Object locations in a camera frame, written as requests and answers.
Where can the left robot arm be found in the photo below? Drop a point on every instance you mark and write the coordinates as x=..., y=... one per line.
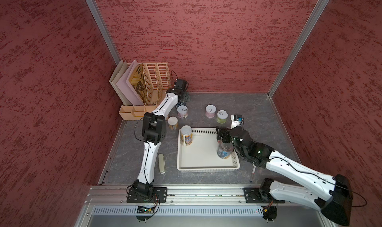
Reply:
x=153, y=133

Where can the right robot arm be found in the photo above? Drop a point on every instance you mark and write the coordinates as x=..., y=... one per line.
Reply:
x=331, y=195

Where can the tall yellow blue can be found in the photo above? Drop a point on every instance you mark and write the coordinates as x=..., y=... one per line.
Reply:
x=186, y=135

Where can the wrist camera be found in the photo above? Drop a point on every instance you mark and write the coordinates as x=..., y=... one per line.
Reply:
x=181, y=84
x=237, y=120

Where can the yellow patterned book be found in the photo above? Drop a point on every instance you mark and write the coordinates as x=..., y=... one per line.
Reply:
x=137, y=81

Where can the blue can pink lid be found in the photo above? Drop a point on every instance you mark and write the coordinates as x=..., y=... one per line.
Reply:
x=224, y=150
x=182, y=103

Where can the yellow marker pen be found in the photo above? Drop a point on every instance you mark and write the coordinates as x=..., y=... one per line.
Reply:
x=252, y=174

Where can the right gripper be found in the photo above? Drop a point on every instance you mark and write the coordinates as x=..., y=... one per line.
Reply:
x=220, y=133

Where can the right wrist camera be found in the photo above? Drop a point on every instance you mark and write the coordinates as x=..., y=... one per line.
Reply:
x=237, y=120

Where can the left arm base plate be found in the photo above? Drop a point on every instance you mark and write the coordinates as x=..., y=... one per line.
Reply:
x=155, y=194

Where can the beige folder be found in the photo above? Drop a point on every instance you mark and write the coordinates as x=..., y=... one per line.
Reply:
x=115, y=81

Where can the yellow can white lid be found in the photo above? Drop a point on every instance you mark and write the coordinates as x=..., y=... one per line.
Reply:
x=173, y=123

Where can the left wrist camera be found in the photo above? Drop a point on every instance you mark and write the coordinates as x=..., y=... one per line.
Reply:
x=181, y=84

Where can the olive pencil case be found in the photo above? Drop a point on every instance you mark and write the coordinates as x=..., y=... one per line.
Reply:
x=161, y=161

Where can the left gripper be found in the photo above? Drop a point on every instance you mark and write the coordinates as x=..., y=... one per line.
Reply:
x=186, y=97

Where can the white plastic basket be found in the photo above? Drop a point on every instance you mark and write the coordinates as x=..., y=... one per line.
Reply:
x=201, y=155

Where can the small green can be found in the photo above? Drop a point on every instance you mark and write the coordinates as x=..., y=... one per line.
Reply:
x=221, y=116

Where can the small pink white can left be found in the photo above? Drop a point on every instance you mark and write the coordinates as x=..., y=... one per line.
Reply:
x=182, y=111

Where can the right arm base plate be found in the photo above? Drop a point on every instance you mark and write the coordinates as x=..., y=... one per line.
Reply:
x=254, y=196

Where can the beige desk file organizer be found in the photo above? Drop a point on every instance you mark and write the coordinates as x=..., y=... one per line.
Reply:
x=158, y=81

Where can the lilac folder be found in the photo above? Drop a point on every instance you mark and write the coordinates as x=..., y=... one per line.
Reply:
x=127, y=89

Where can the aluminium front rail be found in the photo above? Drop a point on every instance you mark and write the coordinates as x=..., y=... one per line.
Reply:
x=218, y=195

